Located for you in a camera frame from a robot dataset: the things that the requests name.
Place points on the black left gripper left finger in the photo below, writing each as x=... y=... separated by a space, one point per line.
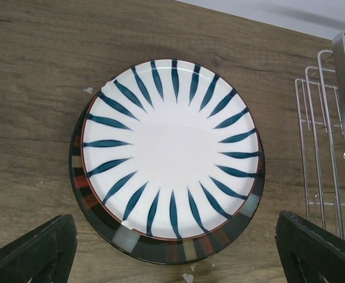
x=45 y=254

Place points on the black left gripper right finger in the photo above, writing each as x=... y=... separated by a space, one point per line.
x=307 y=252

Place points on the blue striped white plate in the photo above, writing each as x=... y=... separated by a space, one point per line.
x=170 y=150

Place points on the dark multicolour rimmed plate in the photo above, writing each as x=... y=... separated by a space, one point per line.
x=154 y=250

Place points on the steel wire dish rack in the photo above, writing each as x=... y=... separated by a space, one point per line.
x=320 y=100

